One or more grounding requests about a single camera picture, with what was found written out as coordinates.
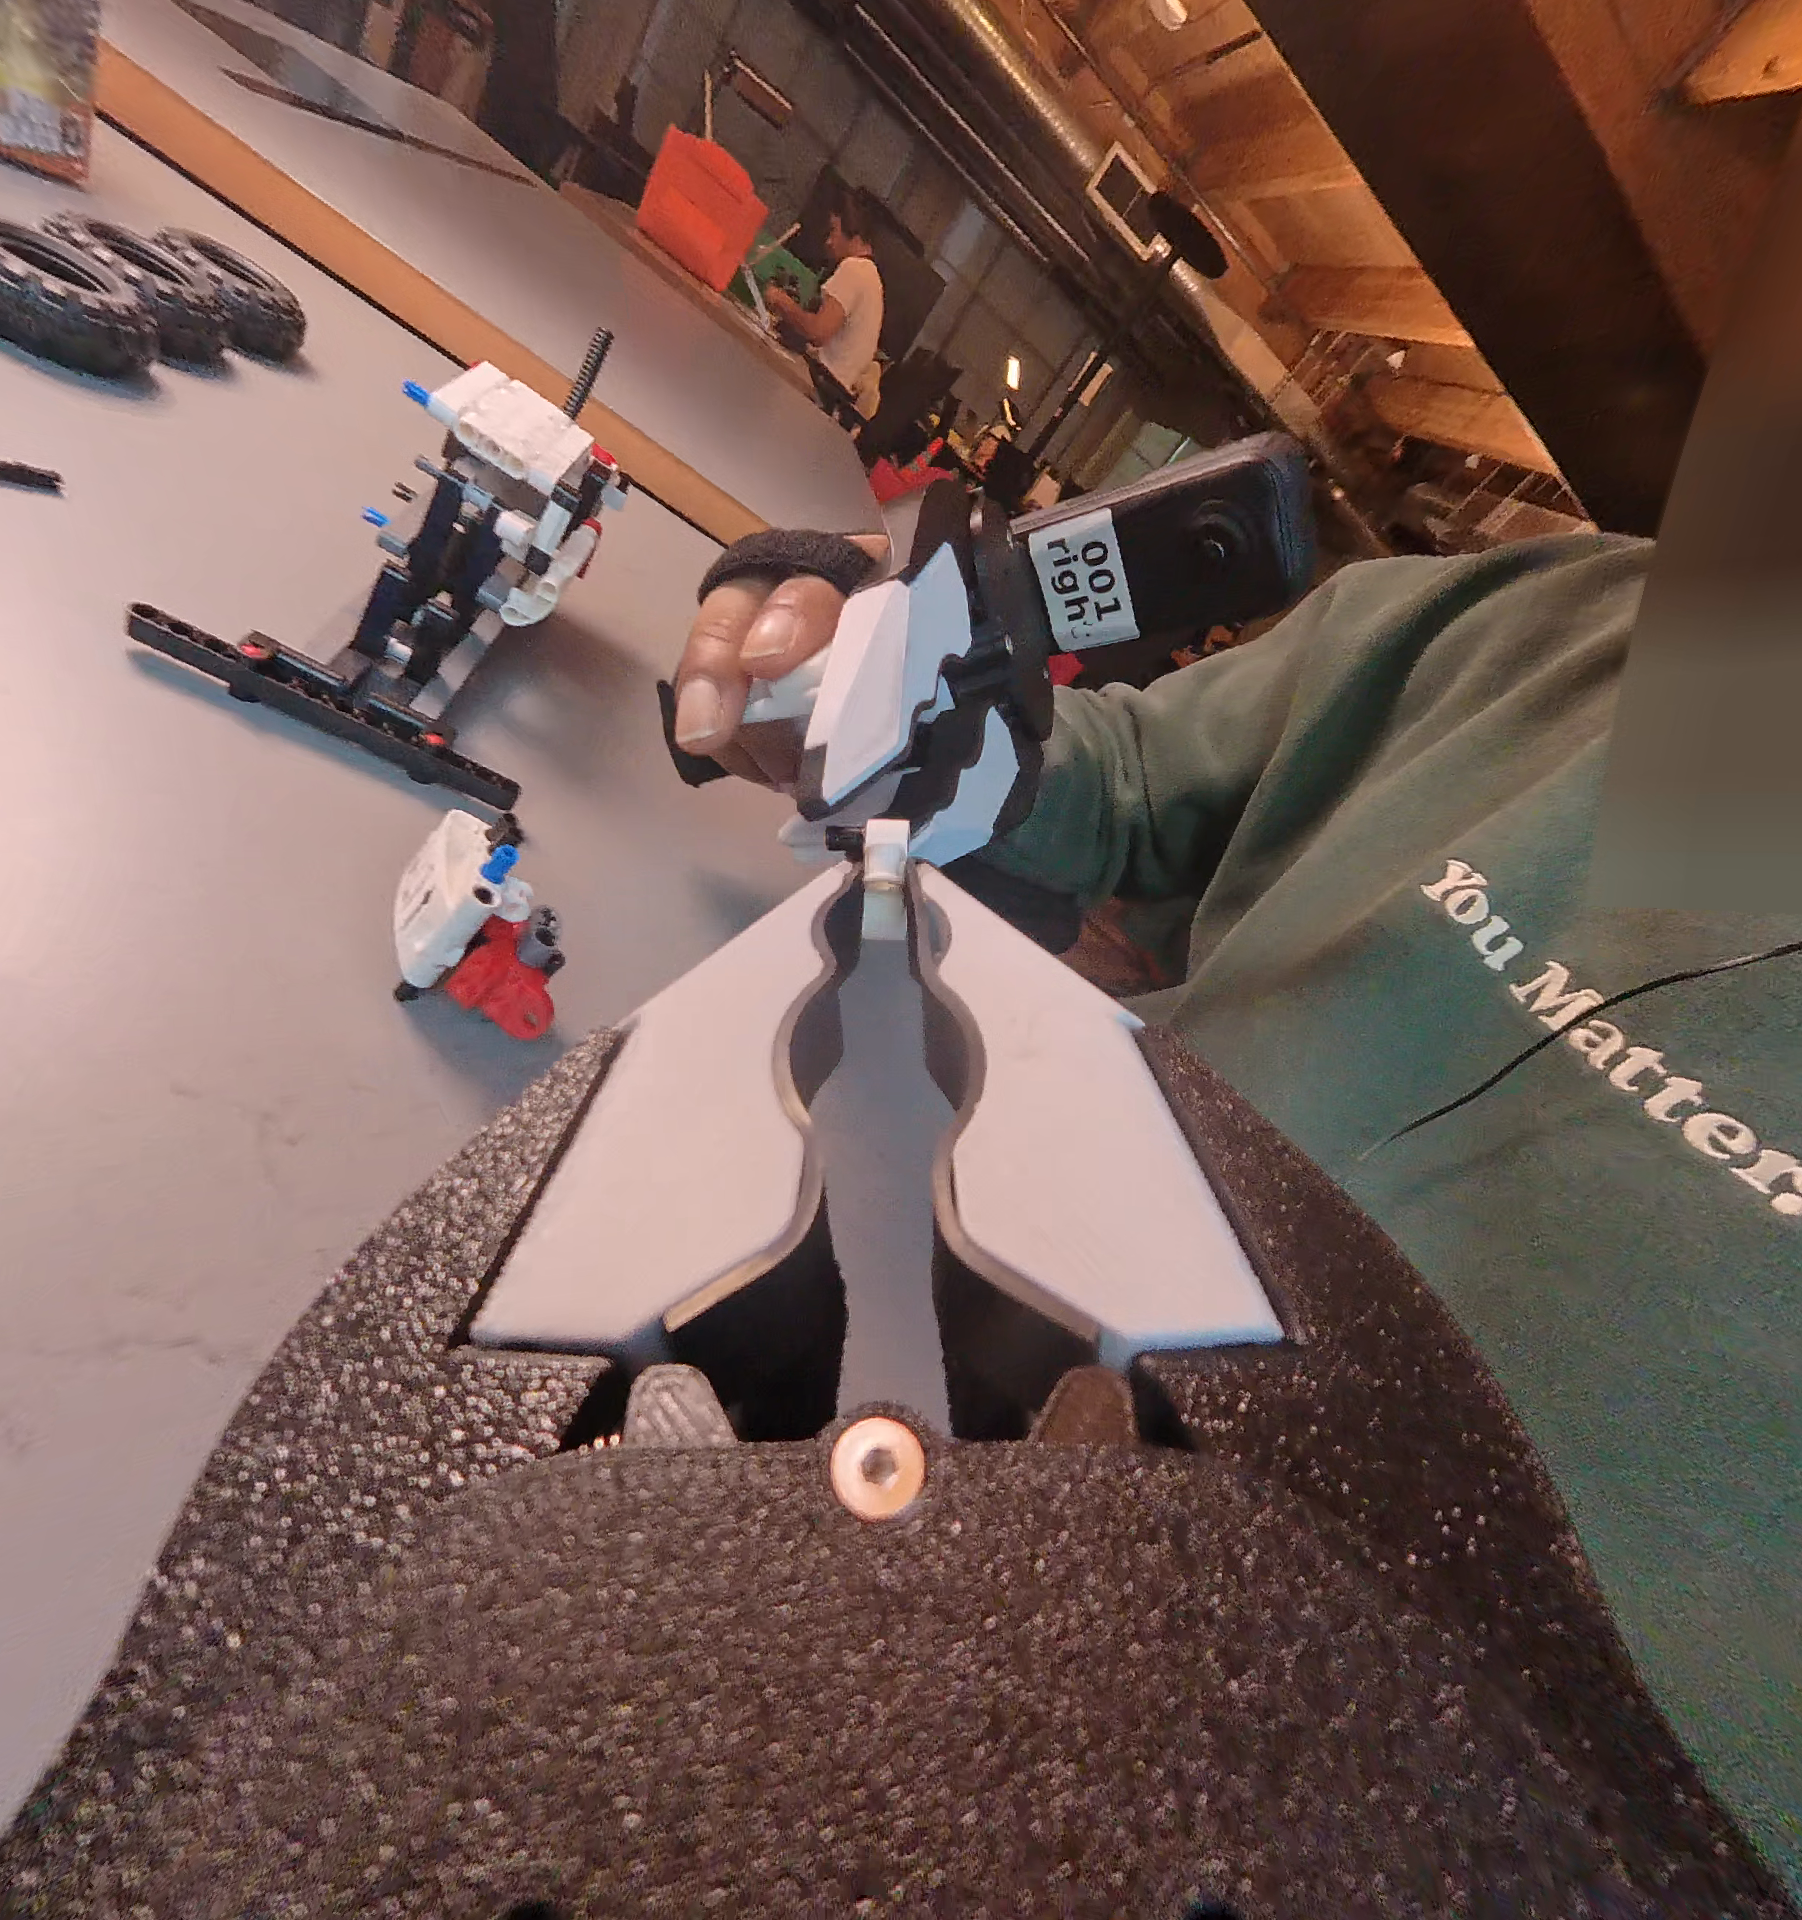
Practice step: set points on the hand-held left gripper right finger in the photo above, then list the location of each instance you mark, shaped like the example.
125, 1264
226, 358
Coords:
1110, 1188

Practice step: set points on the black toy tyre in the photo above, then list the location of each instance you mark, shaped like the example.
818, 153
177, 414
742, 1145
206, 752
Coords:
46, 292
242, 290
157, 286

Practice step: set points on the wooden plank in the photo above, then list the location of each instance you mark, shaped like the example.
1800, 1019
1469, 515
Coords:
391, 286

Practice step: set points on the person's right forearm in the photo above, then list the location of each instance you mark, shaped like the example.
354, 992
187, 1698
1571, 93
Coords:
1261, 738

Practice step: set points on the grey desk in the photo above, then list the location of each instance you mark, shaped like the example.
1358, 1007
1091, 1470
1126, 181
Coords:
183, 1051

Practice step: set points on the grey neighbouring table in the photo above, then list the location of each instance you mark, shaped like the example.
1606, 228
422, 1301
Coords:
480, 211

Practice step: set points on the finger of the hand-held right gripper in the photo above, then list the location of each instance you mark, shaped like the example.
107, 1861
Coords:
978, 787
886, 690

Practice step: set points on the white three-hole brick connector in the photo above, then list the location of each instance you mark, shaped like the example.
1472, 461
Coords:
886, 873

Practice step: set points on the red crate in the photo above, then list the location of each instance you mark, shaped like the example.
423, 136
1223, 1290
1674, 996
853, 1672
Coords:
908, 469

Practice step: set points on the black toy pin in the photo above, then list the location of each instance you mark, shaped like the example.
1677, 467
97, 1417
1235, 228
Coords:
22, 472

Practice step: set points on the partly built toy brick vehicle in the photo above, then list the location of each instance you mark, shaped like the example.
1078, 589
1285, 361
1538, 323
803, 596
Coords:
436, 573

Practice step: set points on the person's right hand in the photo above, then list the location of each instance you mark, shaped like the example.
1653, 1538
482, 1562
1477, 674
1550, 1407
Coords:
752, 645

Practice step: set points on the person's green sweater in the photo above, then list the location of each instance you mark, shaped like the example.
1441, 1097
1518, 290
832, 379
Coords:
1560, 1202

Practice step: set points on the orange bin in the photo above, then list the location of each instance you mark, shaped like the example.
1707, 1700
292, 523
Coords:
697, 205

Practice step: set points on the red white black brick subassembly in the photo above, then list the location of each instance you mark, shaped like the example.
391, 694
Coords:
476, 931

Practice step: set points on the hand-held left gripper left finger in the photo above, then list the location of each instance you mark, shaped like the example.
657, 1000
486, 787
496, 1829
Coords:
648, 1188

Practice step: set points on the toy truck box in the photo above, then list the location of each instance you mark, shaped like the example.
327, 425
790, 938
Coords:
17, 78

